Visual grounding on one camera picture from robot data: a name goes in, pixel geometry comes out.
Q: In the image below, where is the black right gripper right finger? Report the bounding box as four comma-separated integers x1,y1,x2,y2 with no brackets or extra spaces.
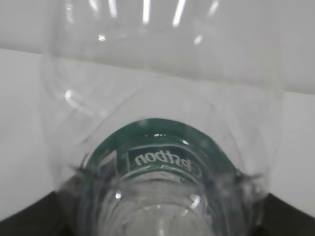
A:
253,194,315,236

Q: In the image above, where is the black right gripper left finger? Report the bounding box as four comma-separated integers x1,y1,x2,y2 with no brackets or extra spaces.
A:
0,192,73,236

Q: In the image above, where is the clear green-label water bottle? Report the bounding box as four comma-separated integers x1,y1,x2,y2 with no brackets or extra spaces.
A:
40,0,283,236

